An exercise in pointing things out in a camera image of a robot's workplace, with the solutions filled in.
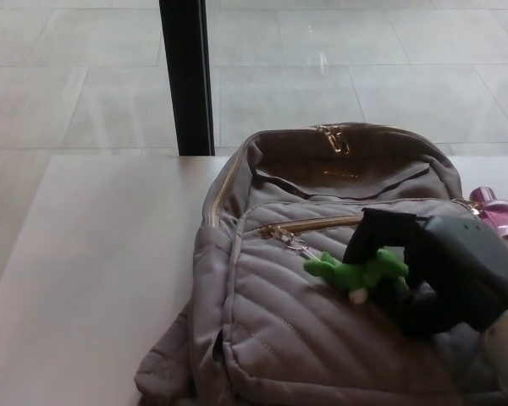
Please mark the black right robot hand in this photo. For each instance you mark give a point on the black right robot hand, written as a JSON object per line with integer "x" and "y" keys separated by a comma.
{"x": 461, "y": 270}

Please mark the grey quilted backpack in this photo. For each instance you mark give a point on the grey quilted backpack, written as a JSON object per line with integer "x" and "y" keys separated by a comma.
{"x": 305, "y": 338}

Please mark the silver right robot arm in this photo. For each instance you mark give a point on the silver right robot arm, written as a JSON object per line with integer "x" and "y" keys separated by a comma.
{"x": 506, "y": 359}

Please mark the pink glass bottle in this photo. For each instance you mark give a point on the pink glass bottle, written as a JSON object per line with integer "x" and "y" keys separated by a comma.
{"x": 501, "y": 211}

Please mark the black window frame post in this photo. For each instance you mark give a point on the black window frame post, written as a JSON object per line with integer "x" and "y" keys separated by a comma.
{"x": 188, "y": 76}

